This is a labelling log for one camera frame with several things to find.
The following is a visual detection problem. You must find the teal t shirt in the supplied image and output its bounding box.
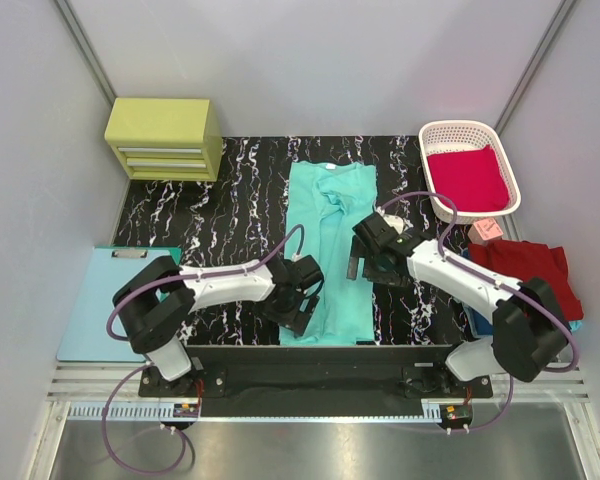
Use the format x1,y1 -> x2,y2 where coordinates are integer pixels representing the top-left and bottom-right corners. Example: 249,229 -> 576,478
279,162 -> 377,346

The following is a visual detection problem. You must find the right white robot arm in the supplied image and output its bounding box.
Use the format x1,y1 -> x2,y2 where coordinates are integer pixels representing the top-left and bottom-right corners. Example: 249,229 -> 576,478
347,213 -> 571,397

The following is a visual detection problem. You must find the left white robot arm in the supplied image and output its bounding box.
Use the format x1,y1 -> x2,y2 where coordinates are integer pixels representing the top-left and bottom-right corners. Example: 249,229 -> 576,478
107,254 -> 324,396

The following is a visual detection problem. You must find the pink paper card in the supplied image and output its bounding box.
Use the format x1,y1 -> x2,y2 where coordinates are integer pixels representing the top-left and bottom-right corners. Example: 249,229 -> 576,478
468,218 -> 504,245

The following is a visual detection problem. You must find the magenta shirt in basket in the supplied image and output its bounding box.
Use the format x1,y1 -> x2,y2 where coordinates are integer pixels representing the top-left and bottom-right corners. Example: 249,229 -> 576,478
427,145 -> 510,213

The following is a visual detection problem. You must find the white plastic laundry basket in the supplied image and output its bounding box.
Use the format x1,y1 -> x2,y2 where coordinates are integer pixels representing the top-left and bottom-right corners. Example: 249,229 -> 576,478
418,120 -> 521,224

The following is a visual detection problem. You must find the dark red folded shirt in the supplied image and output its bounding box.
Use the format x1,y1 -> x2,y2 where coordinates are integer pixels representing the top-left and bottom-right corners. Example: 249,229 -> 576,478
468,240 -> 584,322

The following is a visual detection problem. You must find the green clipboard with paper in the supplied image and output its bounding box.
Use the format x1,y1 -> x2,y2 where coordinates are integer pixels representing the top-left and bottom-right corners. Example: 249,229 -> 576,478
56,246 -> 182,363

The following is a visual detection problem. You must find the light blue folded shirt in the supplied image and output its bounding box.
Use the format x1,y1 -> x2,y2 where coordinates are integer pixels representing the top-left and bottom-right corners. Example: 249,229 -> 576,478
462,304 -> 585,337

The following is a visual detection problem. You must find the yellow drawer cabinet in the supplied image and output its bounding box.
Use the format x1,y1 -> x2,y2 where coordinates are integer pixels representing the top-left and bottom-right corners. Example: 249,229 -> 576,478
104,97 -> 223,182

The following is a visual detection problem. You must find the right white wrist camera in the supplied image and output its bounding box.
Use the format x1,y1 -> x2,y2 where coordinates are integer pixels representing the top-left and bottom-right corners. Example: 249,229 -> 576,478
379,211 -> 407,234

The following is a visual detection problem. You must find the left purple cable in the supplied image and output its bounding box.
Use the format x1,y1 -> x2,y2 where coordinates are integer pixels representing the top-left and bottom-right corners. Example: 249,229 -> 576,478
99,225 -> 307,474

